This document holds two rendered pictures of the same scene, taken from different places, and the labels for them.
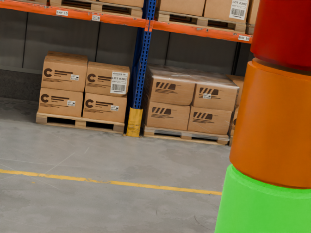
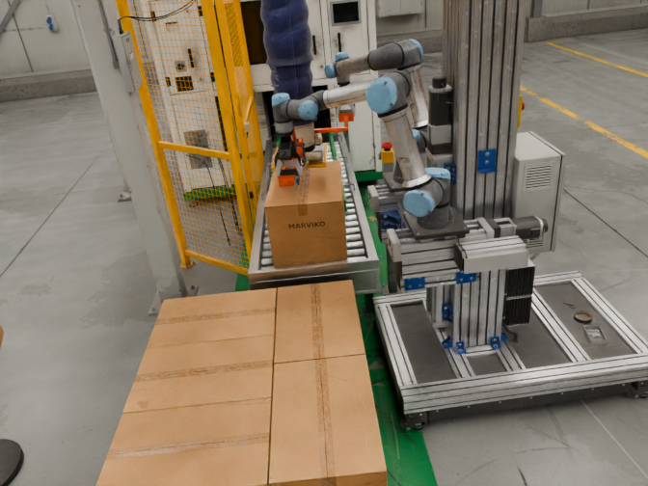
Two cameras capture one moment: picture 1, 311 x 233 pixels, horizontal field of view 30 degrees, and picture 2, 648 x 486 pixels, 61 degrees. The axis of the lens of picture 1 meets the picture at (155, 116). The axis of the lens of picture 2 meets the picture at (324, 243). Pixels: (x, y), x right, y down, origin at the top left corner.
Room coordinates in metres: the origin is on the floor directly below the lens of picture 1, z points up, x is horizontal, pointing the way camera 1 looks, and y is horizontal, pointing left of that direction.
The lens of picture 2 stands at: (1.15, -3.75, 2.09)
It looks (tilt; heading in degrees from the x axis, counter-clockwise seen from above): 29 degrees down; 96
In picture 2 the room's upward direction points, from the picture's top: 6 degrees counter-clockwise
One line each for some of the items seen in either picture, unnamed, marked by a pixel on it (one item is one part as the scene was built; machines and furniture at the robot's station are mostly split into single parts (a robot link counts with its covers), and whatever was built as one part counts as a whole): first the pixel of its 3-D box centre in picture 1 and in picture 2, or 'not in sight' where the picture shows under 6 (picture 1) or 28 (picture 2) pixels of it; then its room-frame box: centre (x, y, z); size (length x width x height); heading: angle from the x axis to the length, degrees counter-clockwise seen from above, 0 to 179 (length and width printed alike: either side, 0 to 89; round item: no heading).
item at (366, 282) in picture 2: not in sight; (315, 286); (0.82, -1.27, 0.48); 0.70 x 0.03 x 0.15; 6
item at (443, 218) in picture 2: not in sight; (435, 210); (1.41, -1.68, 1.09); 0.15 x 0.15 x 0.10
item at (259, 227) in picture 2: not in sight; (264, 201); (0.38, -0.14, 0.50); 2.31 x 0.05 x 0.19; 96
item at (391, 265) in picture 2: not in sight; (390, 225); (1.26, -0.65, 0.50); 0.07 x 0.07 x 1.00; 6
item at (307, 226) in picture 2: not in sight; (309, 213); (0.79, -0.92, 0.75); 0.60 x 0.40 x 0.40; 92
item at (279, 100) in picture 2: not in sight; (282, 107); (0.81, -1.51, 1.52); 0.09 x 0.08 x 0.11; 152
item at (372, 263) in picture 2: not in sight; (313, 270); (0.82, -1.27, 0.58); 0.70 x 0.03 x 0.06; 6
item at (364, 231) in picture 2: not in sight; (353, 191); (1.03, -0.07, 0.50); 2.31 x 0.05 x 0.19; 96
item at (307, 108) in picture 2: not in sight; (304, 108); (0.90, -1.54, 1.52); 0.11 x 0.11 x 0.08; 62
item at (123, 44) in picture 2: not in sight; (128, 62); (-0.16, -0.62, 1.62); 0.20 x 0.05 x 0.30; 96
